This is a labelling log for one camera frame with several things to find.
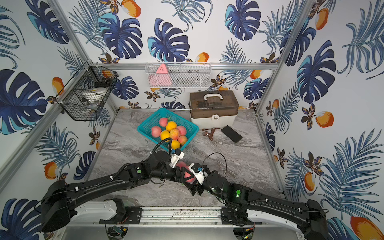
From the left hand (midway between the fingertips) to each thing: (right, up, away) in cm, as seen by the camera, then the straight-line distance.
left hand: (191, 175), depth 69 cm
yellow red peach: (-14, +23, +34) cm, 44 cm away
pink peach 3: (-6, +20, +32) cm, 38 cm away
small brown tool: (+13, +17, +36) cm, 41 cm away
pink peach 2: (-24, +19, +31) cm, 44 cm away
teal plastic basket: (-32, +22, +34) cm, 52 cm away
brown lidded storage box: (+14, +33, +26) cm, 44 cm away
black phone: (+29, +17, +36) cm, 49 cm away
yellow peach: (-18, +17, +31) cm, 40 cm away
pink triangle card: (-18, +52, +22) cm, 59 cm away
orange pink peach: (-10, +18, +26) cm, 33 cm away
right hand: (0, 0, +3) cm, 3 cm away
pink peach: (-20, +26, +37) cm, 50 cm away
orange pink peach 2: (-6, +14, +27) cm, 31 cm away
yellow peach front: (-10, +11, +24) cm, 28 cm away
